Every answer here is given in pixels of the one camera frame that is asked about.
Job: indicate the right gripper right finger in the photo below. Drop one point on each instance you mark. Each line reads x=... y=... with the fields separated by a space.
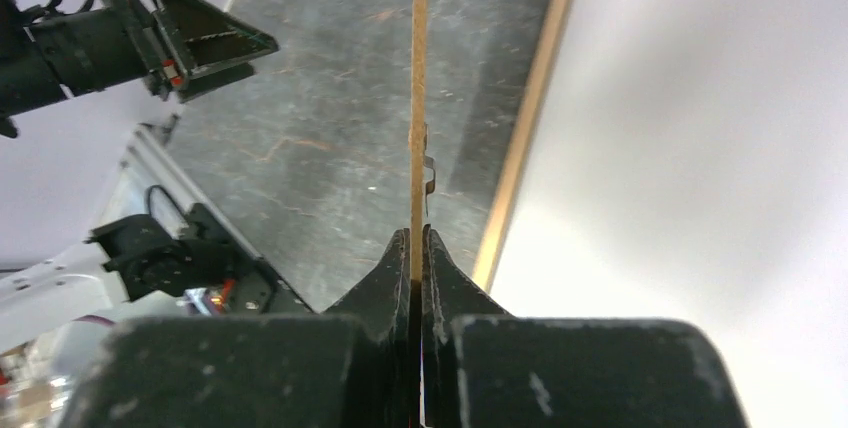
x=484 y=367

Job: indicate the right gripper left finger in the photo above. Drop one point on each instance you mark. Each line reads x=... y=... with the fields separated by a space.
x=349 y=366

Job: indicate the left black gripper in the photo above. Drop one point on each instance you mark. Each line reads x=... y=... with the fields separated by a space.
x=49 y=56

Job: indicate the wooden picture frame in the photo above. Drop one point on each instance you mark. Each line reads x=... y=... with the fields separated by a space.
x=509 y=182

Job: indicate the brown cardboard backing board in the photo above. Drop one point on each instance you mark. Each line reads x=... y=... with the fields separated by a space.
x=417 y=136

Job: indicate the landscape photo print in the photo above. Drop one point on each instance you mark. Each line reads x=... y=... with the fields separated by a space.
x=690 y=161

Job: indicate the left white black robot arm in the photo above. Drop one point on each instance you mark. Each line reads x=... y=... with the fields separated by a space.
x=179 y=243

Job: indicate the metal retaining clip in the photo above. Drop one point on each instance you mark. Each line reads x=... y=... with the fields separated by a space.
x=428 y=173

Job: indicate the aluminium rail frame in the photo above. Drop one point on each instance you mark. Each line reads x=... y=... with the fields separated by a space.
x=146 y=163

